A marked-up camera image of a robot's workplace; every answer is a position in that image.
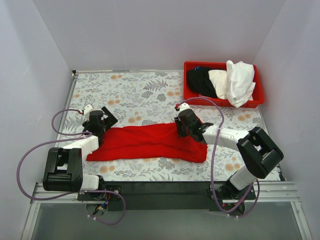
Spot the red t shirt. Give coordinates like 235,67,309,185
86,123,208,163

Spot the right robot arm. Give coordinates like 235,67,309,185
174,107,284,199

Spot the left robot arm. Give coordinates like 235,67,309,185
42,104,118,200

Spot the floral patterned table mat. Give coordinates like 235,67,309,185
49,71,281,183

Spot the black t shirt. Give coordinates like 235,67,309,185
186,66,217,99

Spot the cream t shirt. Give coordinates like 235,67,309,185
208,69,228,100

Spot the white t shirt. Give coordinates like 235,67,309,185
226,60,256,108

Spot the red plastic bin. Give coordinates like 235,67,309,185
183,61,265,108

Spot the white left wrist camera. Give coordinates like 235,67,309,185
78,104,95,116

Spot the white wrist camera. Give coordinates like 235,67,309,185
174,102,190,113
78,104,95,116

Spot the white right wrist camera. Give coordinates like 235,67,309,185
174,102,190,113

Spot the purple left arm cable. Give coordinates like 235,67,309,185
16,108,126,226

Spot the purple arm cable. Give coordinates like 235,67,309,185
16,108,126,226
176,97,261,218

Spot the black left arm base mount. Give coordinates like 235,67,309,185
77,183,123,201

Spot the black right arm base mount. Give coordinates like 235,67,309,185
214,183,256,201

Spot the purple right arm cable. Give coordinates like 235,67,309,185
176,97,261,218

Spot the aluminium table frame rail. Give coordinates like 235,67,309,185
22,70,312,240

